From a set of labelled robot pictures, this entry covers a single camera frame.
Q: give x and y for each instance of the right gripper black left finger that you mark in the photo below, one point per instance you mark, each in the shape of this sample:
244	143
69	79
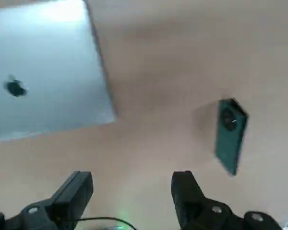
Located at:
62	198

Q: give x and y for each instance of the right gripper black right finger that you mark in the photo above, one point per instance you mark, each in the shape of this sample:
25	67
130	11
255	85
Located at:
189	191

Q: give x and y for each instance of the green model phone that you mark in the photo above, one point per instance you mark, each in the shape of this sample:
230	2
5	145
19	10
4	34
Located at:
228	146

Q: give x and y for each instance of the silver laptop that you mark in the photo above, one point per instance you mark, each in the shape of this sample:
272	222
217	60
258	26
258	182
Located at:
50	60

